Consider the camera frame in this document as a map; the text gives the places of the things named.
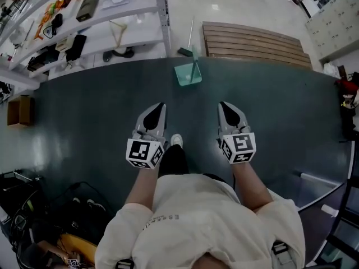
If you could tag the person's left white shoe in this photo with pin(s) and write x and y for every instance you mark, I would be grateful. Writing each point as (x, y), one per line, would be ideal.
(176, 140)

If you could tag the olive green box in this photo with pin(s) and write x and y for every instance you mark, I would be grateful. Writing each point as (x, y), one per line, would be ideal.
(87, 8)

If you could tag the orange plastic pieces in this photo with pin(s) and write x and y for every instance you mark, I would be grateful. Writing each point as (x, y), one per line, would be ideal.
(47, 15)

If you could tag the black cloth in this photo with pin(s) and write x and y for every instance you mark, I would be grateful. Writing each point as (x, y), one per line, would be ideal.
(76, 48)

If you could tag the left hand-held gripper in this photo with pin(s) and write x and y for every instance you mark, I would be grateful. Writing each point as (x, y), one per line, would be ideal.
(138, 153)

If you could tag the wooden slatted platform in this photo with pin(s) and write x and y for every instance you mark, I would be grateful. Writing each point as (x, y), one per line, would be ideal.
(252, 43)

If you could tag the white metal shelving rack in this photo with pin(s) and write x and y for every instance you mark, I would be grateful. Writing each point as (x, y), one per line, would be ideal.
(160, 15)

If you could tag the white cylinder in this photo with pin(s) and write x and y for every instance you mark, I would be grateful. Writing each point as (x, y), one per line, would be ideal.
(330, 210)

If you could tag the beige locker cabinet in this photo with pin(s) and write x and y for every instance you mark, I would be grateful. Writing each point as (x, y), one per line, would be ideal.
(336, 24)

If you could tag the black device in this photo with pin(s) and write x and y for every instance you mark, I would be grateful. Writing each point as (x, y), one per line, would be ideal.
(42, 60)

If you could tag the person's cream shirt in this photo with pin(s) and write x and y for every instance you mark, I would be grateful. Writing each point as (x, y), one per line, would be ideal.
(202, 220)

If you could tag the wooden clothes hanger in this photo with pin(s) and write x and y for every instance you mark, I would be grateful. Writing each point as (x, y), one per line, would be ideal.
(119, 31)

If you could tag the cardboard box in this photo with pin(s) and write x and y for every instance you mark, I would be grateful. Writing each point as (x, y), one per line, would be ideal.
(21, 111)

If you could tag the white plastic bag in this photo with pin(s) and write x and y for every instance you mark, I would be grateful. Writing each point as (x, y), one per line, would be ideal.
(331, 69)

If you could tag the red bag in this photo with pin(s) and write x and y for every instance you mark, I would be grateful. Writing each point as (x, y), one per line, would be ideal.
(349, 85)

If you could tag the mint green dustpan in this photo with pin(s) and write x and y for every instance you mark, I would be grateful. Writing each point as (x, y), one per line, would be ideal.
(182, 74)

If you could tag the person's left forearm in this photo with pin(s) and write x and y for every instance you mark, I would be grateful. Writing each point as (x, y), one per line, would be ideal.
(143, 186)

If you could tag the grey harness buckle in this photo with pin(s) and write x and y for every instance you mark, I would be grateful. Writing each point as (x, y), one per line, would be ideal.
(280, 252)

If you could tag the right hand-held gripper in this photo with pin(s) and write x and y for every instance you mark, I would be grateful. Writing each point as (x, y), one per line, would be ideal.
(241, 147)

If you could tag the person's right forearm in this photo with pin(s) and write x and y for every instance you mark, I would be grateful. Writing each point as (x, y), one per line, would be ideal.
(249, 183)

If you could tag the person's black trousers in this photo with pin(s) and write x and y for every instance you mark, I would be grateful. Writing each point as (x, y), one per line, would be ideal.
(174, 161)

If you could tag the black equipment pile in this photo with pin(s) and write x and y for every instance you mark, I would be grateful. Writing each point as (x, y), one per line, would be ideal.
(42, 228)

